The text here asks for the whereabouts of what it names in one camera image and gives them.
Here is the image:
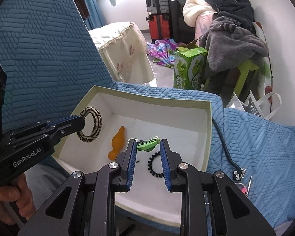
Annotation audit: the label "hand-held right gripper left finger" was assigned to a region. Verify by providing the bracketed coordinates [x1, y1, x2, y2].
[17, 139, 138, 236]

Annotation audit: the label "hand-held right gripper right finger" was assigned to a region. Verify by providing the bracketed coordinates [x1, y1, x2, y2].
[160, 139, 277, 236]

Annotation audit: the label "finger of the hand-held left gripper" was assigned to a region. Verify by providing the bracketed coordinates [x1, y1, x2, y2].
[5, 117, 86, 150]
[45, 115, 82, 129]

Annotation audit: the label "black and cream woven bangle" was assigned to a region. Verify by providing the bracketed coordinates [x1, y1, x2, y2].
[76, 106, 102, 143]

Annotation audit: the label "green dotted cardboard box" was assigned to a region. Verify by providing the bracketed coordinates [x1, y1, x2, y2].
[52, 86, 213, 228]

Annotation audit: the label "person's left hand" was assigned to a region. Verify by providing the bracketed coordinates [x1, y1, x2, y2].
[0, 173, 37, 225]

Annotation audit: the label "green hair clip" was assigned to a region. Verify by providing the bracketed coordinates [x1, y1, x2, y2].
[136, 136, 161, 153]

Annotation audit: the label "orange fish-shaped hair clip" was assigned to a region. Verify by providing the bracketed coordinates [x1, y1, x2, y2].
[108, 126, 126, 161]

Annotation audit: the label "person's grey trousers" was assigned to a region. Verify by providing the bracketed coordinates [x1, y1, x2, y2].
[31, 162, 73, 203]

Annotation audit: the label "pink small charm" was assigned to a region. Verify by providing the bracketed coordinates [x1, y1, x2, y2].
[235, 183, 248, 196]

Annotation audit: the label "light blue textured blanket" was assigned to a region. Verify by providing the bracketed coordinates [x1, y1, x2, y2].
[39, 81, 295, 236]

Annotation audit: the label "green printed carton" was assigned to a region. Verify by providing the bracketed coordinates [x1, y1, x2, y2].
[173, 39, 208, 90]

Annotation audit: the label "white carrier bag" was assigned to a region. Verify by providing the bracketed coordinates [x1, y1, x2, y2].
[224, 91, 282, 121]

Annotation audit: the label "blue curtain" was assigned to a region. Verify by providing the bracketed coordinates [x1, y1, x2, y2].
[85, 0, 101, 30]

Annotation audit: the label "colourful patterned cloth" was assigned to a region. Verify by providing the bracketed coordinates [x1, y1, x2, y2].
[147, 39, 187, 68]

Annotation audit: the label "green plastic stool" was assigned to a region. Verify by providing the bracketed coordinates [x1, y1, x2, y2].
[204, 59, 260, 96]

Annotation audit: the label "red suitcase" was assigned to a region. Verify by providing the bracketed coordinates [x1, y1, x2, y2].
[146, 13, 174, 43]

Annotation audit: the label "grey fleece blanket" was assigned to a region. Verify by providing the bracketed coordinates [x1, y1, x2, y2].
[199, 16, 269, 73]

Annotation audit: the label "apple print sheet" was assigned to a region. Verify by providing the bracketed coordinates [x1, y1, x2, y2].
[253, 21, 273, 99]

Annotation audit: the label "pink blanket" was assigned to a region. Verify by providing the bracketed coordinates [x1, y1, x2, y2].
[194, 12, 215, 42]

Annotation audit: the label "black armchair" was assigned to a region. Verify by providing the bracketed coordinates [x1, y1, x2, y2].
[168, 0, 199, 41]

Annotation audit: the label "cream duvet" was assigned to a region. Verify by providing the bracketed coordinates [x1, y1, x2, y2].
[182, 0, 219, 27]

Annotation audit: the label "black jacket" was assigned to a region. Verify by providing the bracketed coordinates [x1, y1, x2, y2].
[204, 0, 256, 33]

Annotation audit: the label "black spiral hair tie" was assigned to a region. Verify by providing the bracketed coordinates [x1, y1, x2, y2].
[147, 151, 166, 177]

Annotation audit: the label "black cord with rhinestones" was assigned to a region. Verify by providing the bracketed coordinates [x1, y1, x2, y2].
[211, 117, 247, 177]

